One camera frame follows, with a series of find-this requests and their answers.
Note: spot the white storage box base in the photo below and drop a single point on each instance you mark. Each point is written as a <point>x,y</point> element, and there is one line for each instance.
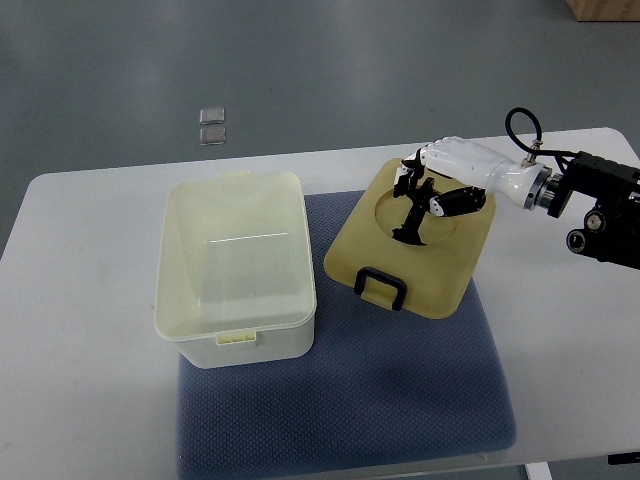
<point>235,280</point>

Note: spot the lower floor socket plate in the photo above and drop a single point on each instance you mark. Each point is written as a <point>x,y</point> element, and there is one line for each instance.
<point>212,135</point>

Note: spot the floor socket plate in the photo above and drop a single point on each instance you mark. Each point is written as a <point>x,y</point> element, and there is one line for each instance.
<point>212,115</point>
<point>212,135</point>

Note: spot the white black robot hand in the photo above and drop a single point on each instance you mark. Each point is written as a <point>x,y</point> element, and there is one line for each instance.
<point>486,171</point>

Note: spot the white table leg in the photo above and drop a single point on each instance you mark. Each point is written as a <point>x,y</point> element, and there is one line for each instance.
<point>538,471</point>

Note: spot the yellow box lid with handle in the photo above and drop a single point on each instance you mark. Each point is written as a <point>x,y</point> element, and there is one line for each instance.
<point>428,279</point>

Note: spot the blue grey padded mat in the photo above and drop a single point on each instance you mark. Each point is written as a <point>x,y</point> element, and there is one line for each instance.
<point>377,387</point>

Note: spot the wooden box corner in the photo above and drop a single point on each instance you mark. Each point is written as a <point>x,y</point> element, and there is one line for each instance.
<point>605,10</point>

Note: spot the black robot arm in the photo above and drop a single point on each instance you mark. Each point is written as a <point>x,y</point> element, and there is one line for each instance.
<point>610,230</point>

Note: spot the upper floor socket plate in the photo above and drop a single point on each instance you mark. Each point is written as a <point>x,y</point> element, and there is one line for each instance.
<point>212,115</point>

